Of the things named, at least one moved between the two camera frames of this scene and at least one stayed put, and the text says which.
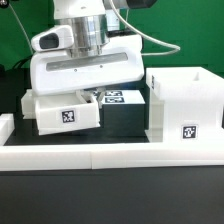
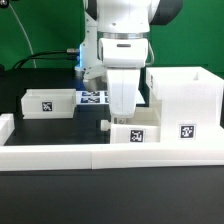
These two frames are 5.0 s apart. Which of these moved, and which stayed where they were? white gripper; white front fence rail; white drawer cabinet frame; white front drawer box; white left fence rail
Moved: white front drawer box; white gripper
Stayed: white left fence rail; white drawer cabinet frame; white front fence rail
